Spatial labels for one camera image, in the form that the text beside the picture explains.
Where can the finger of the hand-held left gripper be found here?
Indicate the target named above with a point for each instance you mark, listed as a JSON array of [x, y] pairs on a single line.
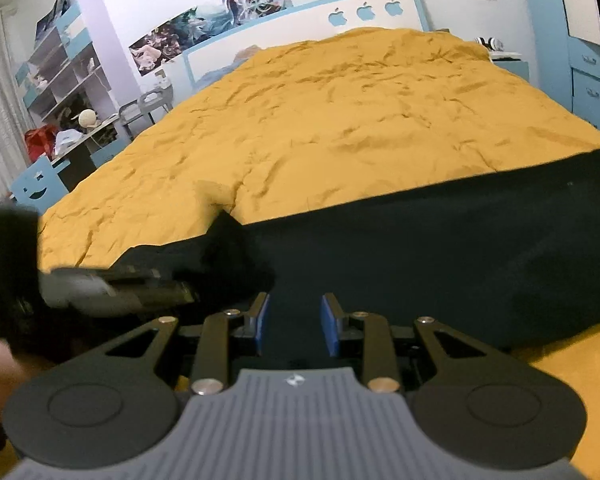
[[155, 297], [140, 275]]

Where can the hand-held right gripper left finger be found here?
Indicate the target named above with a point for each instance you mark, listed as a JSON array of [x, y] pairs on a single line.
[[261, 324]]

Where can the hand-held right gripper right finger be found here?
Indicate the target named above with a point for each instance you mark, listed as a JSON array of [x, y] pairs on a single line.
[[328, 326]]

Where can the black pants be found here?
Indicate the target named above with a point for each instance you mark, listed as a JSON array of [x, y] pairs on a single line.
[[430, 250]]

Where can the blue smiley face chair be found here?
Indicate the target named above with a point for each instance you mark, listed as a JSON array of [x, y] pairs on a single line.
[[37, 187]]

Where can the red bag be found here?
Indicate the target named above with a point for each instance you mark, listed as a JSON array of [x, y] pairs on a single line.
[[39, 142]]

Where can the cluttered desk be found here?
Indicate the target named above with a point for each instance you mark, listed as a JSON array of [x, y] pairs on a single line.
[[87, 152]]

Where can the white bag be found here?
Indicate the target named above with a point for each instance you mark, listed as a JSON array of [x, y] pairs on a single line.
[[69, 140]]

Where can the white round ball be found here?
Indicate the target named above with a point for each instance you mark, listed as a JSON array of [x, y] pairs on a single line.
[[87, 118]]

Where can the grey chair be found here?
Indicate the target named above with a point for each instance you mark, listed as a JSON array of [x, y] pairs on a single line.
[[147, 107]]

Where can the white and blue shelf unit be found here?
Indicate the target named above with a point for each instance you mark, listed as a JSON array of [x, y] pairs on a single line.
[[65, 75]]

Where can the yellow quilted blanket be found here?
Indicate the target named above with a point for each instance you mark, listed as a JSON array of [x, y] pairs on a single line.
[[330, 110]]

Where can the grey pillow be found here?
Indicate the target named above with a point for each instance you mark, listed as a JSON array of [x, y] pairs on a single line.
[[247, 55]]

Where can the dark poster on shelf unit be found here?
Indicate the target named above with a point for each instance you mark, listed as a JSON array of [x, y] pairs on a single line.
[[55, 12]]

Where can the white and blue bed headboard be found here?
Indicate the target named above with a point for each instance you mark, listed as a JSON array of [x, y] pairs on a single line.
[[300, 25]]

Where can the blue nightstand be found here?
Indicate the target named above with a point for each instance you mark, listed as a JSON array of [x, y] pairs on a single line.
[[512, 69]]

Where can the black and white headphones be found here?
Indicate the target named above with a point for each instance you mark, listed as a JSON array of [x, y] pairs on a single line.
[[489, 44]]

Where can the blue and white wardrobe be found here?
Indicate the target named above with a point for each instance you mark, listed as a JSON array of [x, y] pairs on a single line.
[[587, 80]]

